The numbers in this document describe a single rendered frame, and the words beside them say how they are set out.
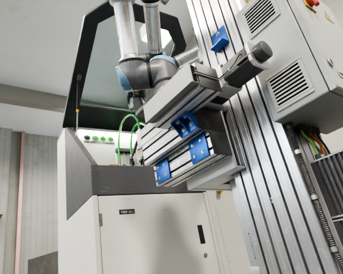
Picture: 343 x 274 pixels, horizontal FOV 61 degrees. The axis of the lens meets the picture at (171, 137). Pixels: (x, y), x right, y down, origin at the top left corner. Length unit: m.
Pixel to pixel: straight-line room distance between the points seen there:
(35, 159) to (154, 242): 8.02
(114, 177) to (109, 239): 0.31
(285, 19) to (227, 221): 1.21
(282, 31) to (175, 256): 1.15
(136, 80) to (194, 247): 0.94
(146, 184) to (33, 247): 7.29
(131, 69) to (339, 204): 0.91
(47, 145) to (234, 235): 8.27
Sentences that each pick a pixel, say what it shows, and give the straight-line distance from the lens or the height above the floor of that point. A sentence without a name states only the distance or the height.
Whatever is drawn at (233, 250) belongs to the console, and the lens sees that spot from 1.83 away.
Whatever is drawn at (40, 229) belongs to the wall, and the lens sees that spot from 8.85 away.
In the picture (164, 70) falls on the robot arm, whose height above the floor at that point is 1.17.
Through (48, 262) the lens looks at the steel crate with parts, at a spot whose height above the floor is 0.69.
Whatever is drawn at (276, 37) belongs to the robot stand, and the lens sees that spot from 1.05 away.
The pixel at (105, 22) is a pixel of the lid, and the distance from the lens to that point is 2.00.
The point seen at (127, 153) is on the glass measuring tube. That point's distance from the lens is 2.23.
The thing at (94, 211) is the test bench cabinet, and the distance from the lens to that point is 1.47.
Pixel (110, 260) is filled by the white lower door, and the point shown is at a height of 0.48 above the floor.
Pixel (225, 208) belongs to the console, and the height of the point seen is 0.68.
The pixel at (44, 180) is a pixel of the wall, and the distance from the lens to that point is 9.21.
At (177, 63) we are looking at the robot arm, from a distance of 1.80.
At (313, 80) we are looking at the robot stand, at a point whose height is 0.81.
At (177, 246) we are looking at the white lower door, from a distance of 1.61.
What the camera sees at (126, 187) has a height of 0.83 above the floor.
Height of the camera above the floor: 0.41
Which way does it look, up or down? 24 degrees up
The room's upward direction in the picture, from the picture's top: 11 degrees counter-clockwise
